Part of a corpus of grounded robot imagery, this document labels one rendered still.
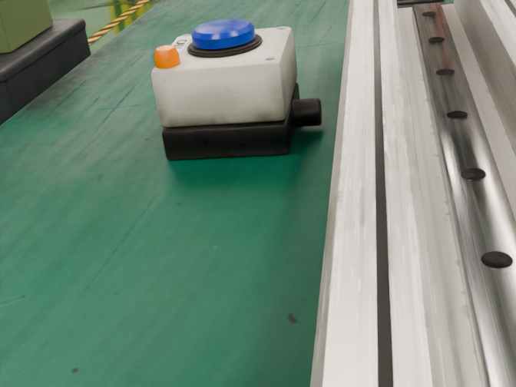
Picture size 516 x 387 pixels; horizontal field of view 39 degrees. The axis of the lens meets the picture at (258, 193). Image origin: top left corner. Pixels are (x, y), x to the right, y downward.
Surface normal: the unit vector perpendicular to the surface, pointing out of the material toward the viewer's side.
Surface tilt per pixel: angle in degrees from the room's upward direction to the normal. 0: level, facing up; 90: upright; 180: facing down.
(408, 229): 0
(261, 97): 90
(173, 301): 0
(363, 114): 0
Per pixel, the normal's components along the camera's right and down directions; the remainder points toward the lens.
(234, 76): -0.13, 0.47
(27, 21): 0.98, -0.02
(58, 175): -0.11, -0.88
